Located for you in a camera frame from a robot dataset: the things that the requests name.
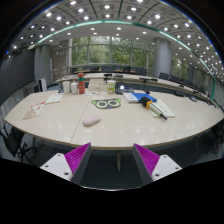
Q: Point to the black pouch with light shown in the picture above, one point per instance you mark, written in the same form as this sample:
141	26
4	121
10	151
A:
121	88

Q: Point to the black office chair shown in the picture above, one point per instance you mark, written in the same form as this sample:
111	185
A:
13	145

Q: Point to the white paper booklet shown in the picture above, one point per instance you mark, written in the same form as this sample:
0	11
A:
55	98

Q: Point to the pink computer mouse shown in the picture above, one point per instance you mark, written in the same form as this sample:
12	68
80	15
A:
91	120

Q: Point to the green notebook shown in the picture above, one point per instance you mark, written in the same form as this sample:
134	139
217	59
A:
164	108

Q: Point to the black table microphone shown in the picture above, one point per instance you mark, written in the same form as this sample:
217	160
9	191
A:
145	80

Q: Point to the blue book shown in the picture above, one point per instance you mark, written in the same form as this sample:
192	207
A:
136	97

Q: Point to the white paper cup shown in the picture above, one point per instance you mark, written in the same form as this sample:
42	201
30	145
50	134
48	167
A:
74	88

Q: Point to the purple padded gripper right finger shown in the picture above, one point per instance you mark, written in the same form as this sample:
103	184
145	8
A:
152	166

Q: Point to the red thermos bottle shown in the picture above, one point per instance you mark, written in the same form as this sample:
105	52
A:
81	83

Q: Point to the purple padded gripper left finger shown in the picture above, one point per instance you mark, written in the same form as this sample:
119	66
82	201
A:
70	166

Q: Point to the white cup green label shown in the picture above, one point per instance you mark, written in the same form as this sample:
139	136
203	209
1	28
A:
111	86

